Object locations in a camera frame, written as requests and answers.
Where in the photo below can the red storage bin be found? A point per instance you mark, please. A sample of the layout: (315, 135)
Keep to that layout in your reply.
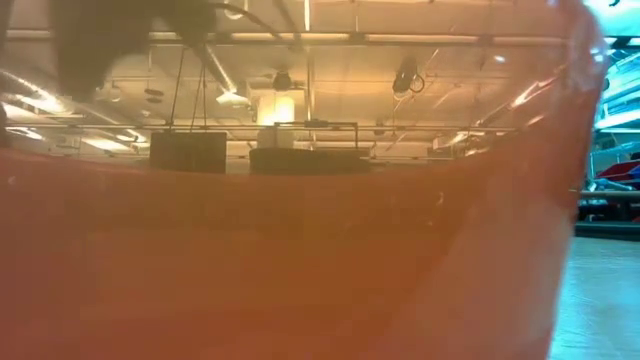
(620, 171)

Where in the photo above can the dark hanging monitor screen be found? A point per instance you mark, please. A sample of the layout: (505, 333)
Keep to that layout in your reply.
(189, 152)

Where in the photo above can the storage shelf with bins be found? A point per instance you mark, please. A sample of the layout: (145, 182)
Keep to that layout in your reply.
(617, 130)

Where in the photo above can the vertical metal frame pole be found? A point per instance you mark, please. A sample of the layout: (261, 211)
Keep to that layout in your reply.
(310, 85)

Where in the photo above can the translucent orange plastic bowl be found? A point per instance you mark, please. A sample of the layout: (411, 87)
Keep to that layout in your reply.
(280, 260)

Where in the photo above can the black ceiling spot lamp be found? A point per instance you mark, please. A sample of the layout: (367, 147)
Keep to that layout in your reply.
(282, 81)

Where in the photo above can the silver ventilation duct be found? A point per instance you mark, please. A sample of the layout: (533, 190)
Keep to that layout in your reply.
(220, 70)

